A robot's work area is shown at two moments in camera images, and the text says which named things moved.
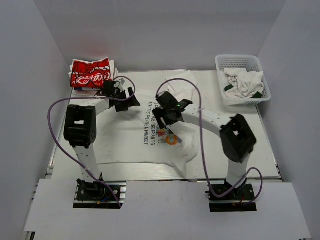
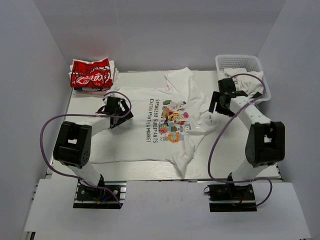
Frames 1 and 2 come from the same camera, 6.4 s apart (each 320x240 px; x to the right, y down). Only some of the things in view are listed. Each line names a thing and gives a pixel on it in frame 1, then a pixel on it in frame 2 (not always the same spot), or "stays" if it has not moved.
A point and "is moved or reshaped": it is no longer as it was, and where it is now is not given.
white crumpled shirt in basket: (245, 84) stays
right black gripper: (160, 113) to (214, 100)
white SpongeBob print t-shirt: (131, 136) is moved or reshaped
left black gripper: (130, 102) to (123, 103)
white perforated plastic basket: (251, 63) stays
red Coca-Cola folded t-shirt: (90, 74) stays
